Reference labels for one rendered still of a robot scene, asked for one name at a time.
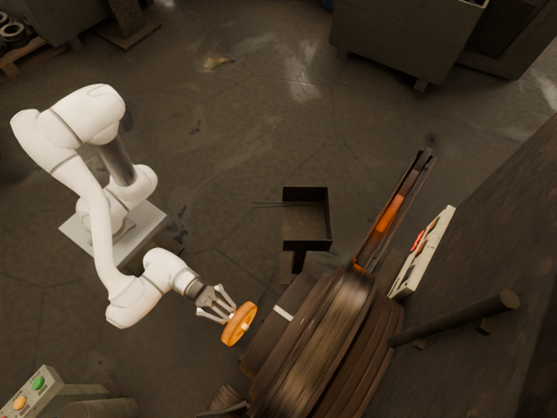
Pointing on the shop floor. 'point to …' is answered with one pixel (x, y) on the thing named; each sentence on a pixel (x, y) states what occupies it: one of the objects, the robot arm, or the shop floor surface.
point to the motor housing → (228, 396)
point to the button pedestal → (58, 394)
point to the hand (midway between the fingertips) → (239, 322)
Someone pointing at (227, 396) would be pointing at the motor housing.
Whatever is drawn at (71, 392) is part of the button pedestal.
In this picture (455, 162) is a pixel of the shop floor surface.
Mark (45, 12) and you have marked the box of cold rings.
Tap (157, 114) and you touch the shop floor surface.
